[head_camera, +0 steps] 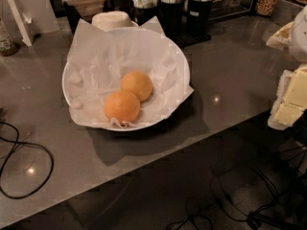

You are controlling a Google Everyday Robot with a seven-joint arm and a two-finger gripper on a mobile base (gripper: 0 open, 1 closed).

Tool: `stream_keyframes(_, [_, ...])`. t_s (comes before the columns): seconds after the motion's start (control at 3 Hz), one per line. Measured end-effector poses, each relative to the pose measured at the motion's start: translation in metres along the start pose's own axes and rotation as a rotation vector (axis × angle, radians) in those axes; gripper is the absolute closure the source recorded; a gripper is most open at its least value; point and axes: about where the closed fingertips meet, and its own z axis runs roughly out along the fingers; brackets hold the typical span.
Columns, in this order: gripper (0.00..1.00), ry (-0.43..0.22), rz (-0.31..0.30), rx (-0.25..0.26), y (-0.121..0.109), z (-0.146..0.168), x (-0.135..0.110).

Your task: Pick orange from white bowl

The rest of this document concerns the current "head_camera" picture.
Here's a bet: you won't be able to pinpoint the white paper liner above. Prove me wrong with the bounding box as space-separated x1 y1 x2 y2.
65 15 195 129

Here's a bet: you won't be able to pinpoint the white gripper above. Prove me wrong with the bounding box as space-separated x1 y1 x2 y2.
267 6 307 130

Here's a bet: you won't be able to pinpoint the black cup with napkins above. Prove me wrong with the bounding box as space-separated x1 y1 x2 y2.
132 0 159 25

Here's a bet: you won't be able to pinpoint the black floor cables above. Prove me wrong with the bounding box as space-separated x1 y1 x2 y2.
164 144 307 230

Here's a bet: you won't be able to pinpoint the orange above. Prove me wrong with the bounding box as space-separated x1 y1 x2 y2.
121 70 154 102
105 90 140 123

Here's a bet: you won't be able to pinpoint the black cup with stirrers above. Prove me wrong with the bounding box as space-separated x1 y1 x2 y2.
160 0 184 37

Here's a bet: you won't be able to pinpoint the black cable on table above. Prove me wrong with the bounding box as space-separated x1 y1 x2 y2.
0 121 55 200

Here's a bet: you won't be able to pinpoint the black cup with packets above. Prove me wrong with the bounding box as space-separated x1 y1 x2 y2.
187 0 213 36

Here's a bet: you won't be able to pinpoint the black rubber mat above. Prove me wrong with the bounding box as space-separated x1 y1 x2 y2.
174 33 211 48

